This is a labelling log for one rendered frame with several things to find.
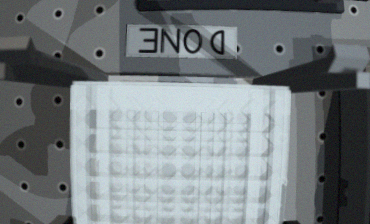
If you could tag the grey perforated base plate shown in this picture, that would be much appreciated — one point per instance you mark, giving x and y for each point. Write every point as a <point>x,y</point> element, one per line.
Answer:
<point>35,182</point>

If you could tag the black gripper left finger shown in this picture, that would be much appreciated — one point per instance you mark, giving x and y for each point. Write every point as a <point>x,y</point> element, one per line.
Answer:
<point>62,219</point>

